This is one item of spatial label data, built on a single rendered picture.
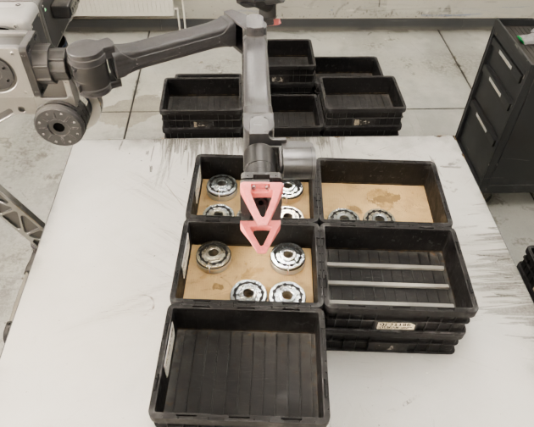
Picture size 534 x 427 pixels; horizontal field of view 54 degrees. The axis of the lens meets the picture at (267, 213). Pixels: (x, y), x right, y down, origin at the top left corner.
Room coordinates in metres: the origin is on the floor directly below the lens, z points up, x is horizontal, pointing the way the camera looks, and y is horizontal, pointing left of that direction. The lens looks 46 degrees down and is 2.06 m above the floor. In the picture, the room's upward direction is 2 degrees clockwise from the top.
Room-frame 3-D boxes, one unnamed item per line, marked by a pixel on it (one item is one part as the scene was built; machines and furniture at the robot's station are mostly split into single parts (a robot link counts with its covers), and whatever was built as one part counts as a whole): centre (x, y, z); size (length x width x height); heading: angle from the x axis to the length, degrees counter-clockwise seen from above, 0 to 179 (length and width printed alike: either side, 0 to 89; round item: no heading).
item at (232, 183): (1.29, 0.15, 0.86); 0.10 x 0.10 x 0.01
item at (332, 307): (0.91, -0.35, 0.92); 0.40 x 0.30 x 0.02; 90
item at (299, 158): (0.74, -0.02, 1.45); 0.12 x 0.11 x 0.09; 3
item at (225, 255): (0.99, 0.16, 0.86); 0.10 x 0.10 x 0.01
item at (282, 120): (2.27, -0.06, 0.31); 0.40 x 0.30 x 0.34; 94
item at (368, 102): (2.29, -0.46, 0.37); 0.40 x 0.30 x 0.45; 94
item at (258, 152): (0.71, 0.01, 1.45); 0.07 x 0.07 x 0.06; 3
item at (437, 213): (1.21, -0.36, 0.87); 0.40 x 0.30 x 0.11; 90
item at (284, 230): (0.91, 0.05, 0.87); 0.40 x 0.30 x 0.11; 90
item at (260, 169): (0.65, 0.01, 1.45); 0.07 x 0.07 x 0.10; 3
